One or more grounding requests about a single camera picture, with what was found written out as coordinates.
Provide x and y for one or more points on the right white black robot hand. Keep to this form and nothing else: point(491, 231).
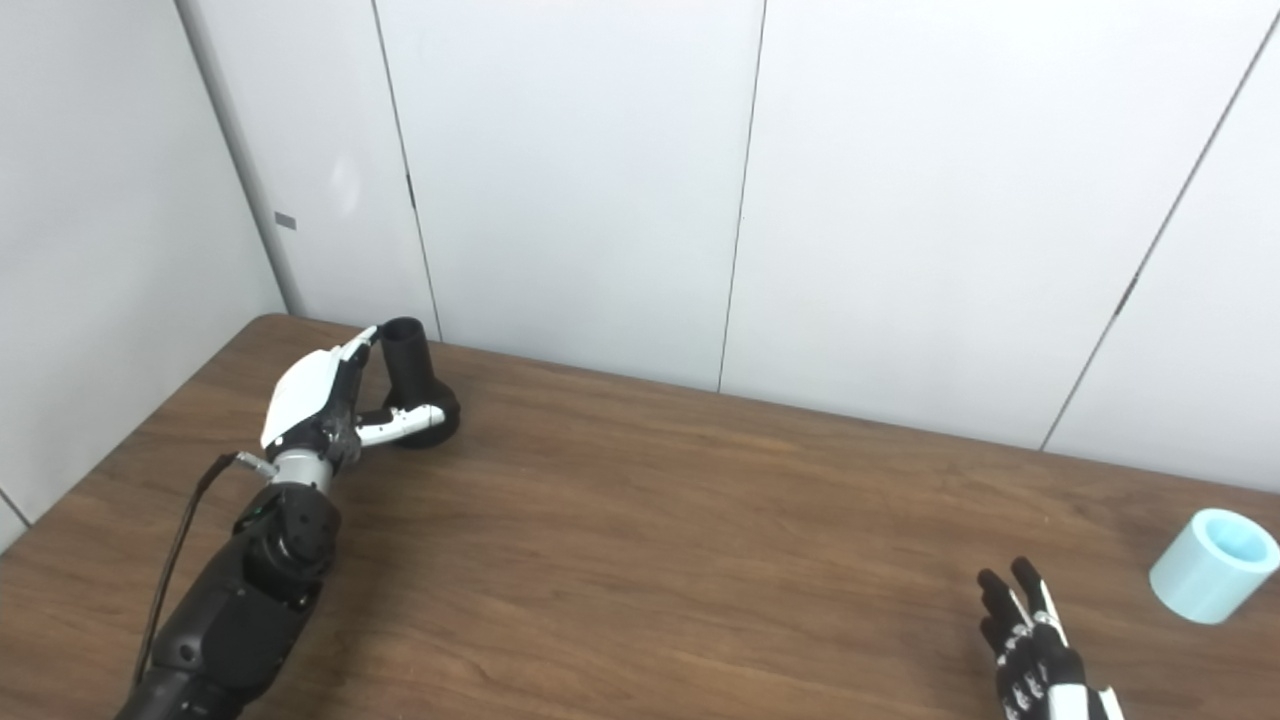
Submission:
point(1045, 670)

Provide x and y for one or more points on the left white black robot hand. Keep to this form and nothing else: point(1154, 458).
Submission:
point(300, 400)

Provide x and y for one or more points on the black funnel-shaped nozzle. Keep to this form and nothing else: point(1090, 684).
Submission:
point(415, 375)

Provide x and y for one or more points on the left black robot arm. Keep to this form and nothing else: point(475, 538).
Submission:
point(240, 600)

